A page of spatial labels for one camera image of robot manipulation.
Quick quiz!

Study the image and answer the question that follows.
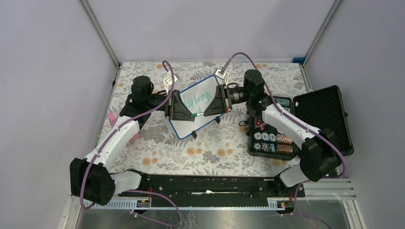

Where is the pink metronome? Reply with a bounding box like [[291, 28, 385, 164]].
[[107, 112, 141, 145]]

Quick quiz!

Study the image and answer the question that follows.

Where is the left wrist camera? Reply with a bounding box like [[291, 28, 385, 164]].
[[163, 72, 178, 93]]

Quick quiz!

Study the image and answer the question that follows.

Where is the blue framed whiteboard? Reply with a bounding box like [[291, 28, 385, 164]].
[[170, 75, 219, 139]]

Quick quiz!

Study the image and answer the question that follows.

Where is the purple cable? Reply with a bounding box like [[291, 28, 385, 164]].
[[221, 52, 347, 229], [79, 60, 184, 228]]

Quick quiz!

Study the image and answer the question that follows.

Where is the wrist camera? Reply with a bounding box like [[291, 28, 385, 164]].
[[214, 68, 229, 85], [163, 72, 178, 93]]

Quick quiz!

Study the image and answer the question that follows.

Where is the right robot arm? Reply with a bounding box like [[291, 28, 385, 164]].
[[203, 69, 346, 197]]

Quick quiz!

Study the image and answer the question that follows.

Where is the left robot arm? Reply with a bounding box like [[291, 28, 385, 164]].
[[69, 73, 195, 210]]

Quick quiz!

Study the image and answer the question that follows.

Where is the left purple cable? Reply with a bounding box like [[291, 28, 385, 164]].
[[79, 60, 184, 228]]

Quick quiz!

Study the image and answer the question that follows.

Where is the blue corner clamp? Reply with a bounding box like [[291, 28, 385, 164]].
[[292, 57, 306, 64]]

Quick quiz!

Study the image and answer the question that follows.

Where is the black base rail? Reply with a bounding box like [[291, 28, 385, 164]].
[[120, 173, 305, 203]]

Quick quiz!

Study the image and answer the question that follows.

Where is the black open case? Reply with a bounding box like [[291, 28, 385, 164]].
[[245, 85, 354, 160]]

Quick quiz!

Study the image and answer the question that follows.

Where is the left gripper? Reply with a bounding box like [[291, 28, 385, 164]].
[[146, 89, 195, 121]]

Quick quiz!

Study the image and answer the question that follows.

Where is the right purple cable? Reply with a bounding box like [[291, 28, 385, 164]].
[[221, 52, 347, 229]]

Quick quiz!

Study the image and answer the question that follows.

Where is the white cable duct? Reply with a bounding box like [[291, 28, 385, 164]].
[[93, 197, 287, 211]]

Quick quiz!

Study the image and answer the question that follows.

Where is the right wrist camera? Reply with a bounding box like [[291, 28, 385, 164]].
[[214, 68, 229, 85]]

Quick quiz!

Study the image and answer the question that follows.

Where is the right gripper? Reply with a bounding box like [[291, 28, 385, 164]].
[[202, 85, 251, 118]]

